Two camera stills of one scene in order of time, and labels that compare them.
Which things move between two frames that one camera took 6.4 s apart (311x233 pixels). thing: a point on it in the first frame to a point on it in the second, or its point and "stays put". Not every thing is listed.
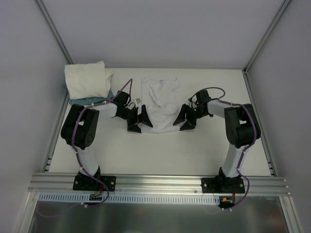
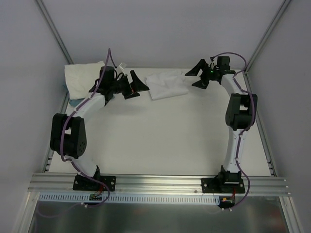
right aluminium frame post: [284, 6] stays put
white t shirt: [160, 97] to [165, 84]
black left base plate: [87, 182] stays put
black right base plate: [222, 185] stays put
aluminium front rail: [62, 183] stays put
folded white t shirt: [88, 80] stays put
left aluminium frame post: [55, 31] stays put
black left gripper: [133, 118] to [129, 86]
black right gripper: [190, 116] to [205, 74]
